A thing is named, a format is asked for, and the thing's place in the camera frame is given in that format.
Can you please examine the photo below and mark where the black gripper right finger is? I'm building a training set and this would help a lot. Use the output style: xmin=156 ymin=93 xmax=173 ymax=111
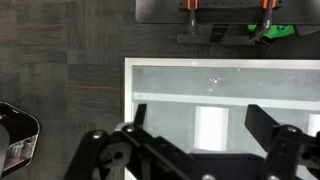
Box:
xmin=244 ymin=104 xmax=320 ymax=180

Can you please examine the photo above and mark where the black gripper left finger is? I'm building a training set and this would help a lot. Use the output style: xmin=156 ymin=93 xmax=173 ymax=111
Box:
xmin=63 ymin=103 xmax=193 ymax=180

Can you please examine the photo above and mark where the green object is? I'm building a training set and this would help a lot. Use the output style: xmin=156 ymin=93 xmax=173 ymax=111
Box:
xmin=247 ymin=23 xmax=296 ymax=41

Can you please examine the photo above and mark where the black electronic box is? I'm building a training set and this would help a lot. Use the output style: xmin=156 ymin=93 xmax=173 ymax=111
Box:
xmin=0 ymin=101 xmax=41 ymax=178

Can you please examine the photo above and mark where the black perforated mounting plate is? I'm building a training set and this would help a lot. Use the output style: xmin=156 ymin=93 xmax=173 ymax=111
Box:
xmin=134 ymin=0 xmax=320 ymax=26

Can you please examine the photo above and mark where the orange handled black clamp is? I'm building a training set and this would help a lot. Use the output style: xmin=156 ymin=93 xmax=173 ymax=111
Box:
xmin=185 ymin=0 xmax=200 ymax=37
xmin=248 ymin=0 xmax=278 ymax=46

